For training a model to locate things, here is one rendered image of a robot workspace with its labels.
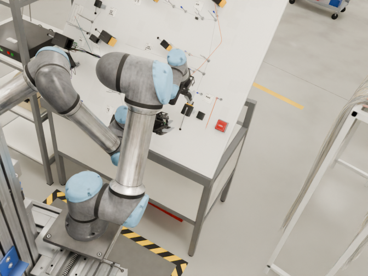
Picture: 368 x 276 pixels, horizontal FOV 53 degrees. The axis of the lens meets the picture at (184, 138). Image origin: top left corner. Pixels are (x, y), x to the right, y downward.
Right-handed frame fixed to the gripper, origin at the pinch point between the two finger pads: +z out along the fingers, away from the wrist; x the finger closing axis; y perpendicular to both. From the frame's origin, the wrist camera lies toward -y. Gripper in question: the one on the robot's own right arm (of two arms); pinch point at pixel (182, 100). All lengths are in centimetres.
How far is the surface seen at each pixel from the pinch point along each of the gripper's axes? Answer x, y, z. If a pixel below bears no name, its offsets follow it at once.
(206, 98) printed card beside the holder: -5.0, 13.4, 16.9
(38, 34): 113, 7, 25
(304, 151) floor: -67, 80, 183
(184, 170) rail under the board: -10.6, -22.7, 34.4
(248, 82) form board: -21.3, 28.3, 10.0
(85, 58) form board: 72, 5, 21
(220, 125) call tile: -18.4, 3.9, 17.6
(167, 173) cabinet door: 0, -26, 48
